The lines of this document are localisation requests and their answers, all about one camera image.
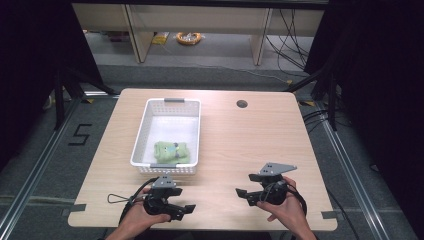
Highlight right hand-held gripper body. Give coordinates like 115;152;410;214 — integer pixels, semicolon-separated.
258;162;298;206

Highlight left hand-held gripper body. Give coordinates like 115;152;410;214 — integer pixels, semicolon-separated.
142;174;183;216

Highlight white perforated plastic basket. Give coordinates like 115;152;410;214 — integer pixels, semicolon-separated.
129;97;202;176

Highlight person's left hand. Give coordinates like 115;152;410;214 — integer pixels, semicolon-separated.
127;187;172;234

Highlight person's right hand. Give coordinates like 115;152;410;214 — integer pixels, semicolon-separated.
255;175;310;236

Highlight black metal stand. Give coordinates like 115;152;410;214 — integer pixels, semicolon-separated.
283;66;338;132
53;64;118;131

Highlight black curtain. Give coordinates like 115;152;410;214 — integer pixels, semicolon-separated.
0;0;104;168
303;0;424;231

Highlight yellow packet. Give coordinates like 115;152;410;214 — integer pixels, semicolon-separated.
151;31;168;46

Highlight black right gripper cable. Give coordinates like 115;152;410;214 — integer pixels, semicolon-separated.
259;181;308;218

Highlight metal floor rail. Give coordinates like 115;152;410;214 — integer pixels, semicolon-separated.
0;96;83;236
319;109;392;240

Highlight black floor cables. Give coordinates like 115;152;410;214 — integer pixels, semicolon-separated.
265;9;313;72

